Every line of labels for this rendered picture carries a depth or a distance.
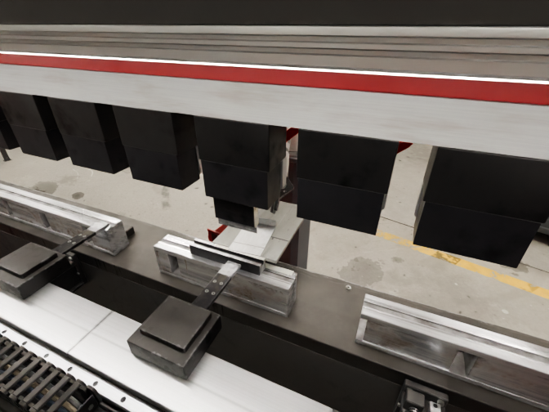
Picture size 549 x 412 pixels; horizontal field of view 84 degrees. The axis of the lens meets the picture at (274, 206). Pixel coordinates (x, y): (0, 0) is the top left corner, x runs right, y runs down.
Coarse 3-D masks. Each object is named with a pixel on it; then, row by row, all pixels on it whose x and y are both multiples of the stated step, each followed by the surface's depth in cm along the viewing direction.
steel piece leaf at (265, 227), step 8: (264, 224) 84; (272, 224) 83; (240, 232) 81; (248, 232) 81; (264, 232) 81; (272, 232) 81; (240, 240) 78; (248, 240) 78; (256, 240) 78; (264, 240) 78; (264, 248) 75
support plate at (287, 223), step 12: (288, 204) 94; (264, 216) 88; (276, 216) 88; (288, 216) 88; (228, 228) 83; (276, 228) 83; (288, 228) 83; (216, 240) 78; (228, 240) 78; (276, 240) 78; (288, 240) 78; (264, 252) 74; (276, 252) 74
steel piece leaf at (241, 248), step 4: (232, 244) 76; (236, 244) 76; (240, 244) 76; (244, 244) 76; (232, 248) 75; (236, 248) 75; (240, 248) 75; (244, 248) 75; (248, 248) 75; (252, 248) 75; (256, 248) 75; (260, 248) 75; (240, 252) 74; (244, 252) 74; (248, 252) 74; (252, 252) 74; (256, 252) 74; (260, 252) 74
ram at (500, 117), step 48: (96, 96) 62; (144, 96) 57; (192, 96) 52; (240, 96) 49; (288, 96) 46; (336, 96) 43; (384, 96) 40; (432, 96) 38; (480, 96) 36; (528, 96) 34; (432, 144) 41; (480, 144) 38; (528, 144) 36
